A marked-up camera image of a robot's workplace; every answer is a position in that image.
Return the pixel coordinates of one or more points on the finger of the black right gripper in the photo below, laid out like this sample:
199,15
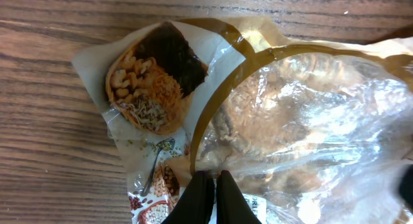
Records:
405,189

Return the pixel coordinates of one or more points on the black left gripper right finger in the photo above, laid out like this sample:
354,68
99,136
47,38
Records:
231,205

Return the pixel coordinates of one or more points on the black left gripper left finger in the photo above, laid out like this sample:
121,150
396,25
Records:
196,203

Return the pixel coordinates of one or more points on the brown Pantree snack pouch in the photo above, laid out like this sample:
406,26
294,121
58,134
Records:
311,131

